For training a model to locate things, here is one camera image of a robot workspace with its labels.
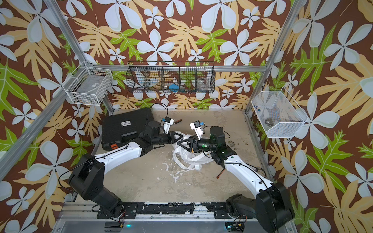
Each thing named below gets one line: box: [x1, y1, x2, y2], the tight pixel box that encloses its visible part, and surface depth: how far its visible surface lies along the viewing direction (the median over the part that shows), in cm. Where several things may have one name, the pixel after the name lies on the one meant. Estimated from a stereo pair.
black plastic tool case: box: [101, 108, 155, 151], surface depth 101 cm
